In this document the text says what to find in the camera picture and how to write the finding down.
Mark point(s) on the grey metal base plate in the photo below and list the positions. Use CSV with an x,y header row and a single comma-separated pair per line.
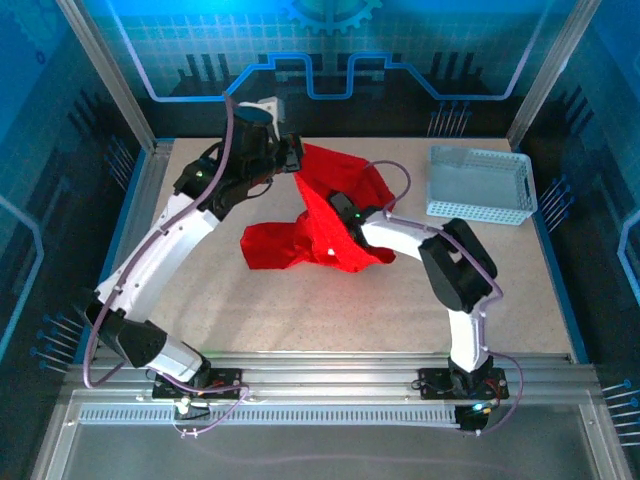
x,y
320,450

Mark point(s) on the black connector block with LEDs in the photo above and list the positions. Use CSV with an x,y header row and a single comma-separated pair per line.
x,y
472,420

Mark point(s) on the red t-shirt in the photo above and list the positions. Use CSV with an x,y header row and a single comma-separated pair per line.
x,y
280,245

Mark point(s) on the aluminium side rail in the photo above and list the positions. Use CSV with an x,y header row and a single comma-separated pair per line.
x,y
150,175

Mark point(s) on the white perforated plastic basket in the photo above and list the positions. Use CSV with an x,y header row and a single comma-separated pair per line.
x,y
480,185

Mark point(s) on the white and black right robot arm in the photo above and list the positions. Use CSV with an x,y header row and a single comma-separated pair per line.
x,y
395,235

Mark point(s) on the aluminium frame rail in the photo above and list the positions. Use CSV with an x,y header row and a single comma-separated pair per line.
x,y
330,372

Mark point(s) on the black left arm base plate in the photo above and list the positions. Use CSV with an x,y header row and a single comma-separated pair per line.
x,y
227,380

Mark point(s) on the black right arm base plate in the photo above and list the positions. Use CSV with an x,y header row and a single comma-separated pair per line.
x,y
432,382

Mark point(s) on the aluminium frame post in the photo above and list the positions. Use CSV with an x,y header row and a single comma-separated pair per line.
x,y
107,75
550,75

